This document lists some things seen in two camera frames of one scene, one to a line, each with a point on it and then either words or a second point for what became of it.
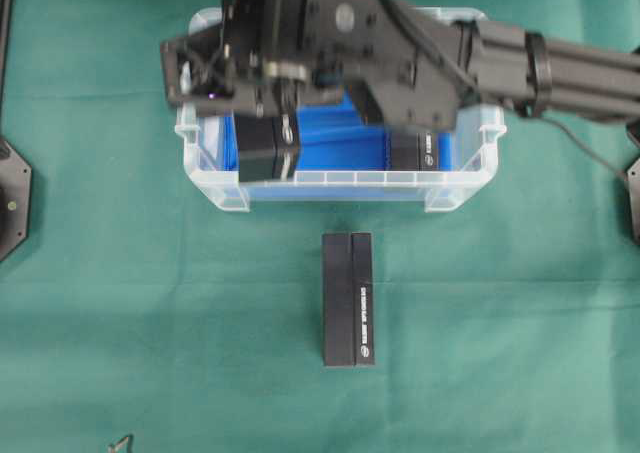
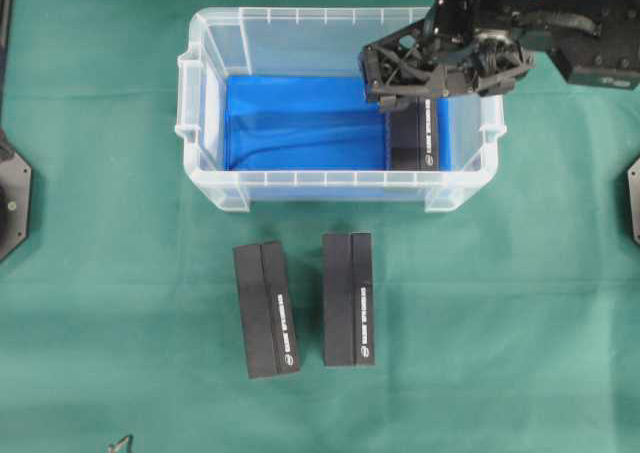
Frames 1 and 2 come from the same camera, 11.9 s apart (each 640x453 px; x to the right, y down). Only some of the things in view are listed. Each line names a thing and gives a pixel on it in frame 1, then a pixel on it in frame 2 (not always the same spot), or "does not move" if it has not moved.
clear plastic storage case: (206, 147) does not move
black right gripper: (214, 73) -> (422, 58)
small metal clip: (121, 446) does not move
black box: (348, 298) does not move
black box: (414, 151) does not move
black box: (261, 148) -> (265, 308)
